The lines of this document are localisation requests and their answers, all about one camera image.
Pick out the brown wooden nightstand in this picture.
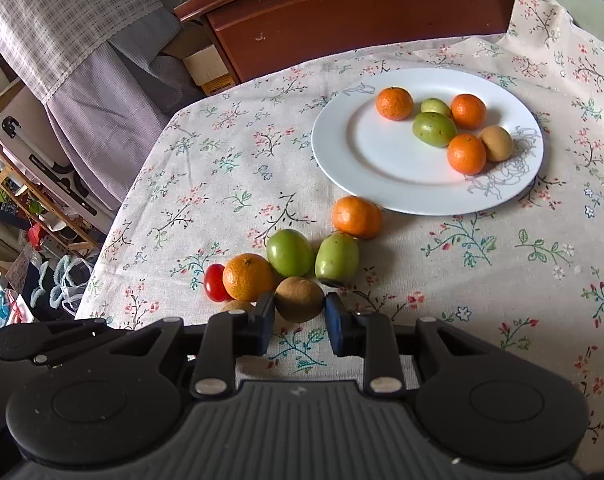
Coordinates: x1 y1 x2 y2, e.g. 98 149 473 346
173 0 525 85

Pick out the white and yellow cardboard box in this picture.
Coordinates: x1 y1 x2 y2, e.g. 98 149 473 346
183 44 234 96

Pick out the checkered cloth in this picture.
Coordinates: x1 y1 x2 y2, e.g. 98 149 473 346
0 0 165 106

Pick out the fluffy blue slipper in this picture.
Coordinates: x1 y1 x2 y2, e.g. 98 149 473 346
33 259 59 307
52 254 92 312

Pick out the red cherry tomato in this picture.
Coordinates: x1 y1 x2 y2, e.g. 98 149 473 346
203 263 230 303

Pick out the wooden rack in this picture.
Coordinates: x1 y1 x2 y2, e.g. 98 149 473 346
0 130 103 261

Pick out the floral tablecloth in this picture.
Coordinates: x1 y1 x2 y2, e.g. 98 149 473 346
74 0 604 446

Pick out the brown cardboard box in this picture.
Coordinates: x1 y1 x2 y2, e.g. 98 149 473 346
159 25 217 58

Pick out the white plate with flower print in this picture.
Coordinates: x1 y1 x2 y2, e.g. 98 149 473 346
311 67 544 216

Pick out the white case with black handles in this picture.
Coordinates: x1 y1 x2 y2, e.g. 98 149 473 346
0 90 118 221

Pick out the green jujube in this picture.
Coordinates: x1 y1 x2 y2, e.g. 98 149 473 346
413 111 458 149
421 97 453 118
315 231 360 288
266 229 313 278

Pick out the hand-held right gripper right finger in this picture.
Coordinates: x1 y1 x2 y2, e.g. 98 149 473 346
324 291 512 396

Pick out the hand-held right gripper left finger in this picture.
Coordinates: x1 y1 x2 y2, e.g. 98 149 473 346
97 291 277 397

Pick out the lilac cloth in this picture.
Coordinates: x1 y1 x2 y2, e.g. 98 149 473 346
44 7 203 211

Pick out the white plastic bag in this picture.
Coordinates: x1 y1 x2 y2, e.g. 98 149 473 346
0 270 33 341

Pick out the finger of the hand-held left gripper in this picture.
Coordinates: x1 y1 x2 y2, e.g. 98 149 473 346
31 318 109 367

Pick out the mandarin orange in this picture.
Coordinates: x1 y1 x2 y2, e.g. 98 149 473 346
447 133 487 176
331 196 384 240
451 93 488 130
376 86 414 122
222 253 276 303

